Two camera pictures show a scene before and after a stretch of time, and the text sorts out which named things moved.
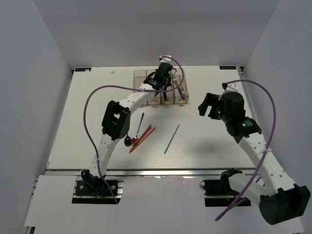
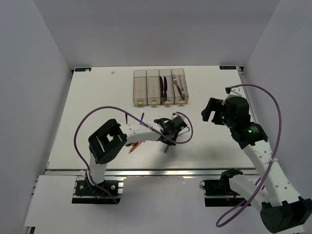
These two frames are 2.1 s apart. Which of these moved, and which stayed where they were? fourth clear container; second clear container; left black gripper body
Moved: left black gripper body
Stayed: fourth clear container; second clear container
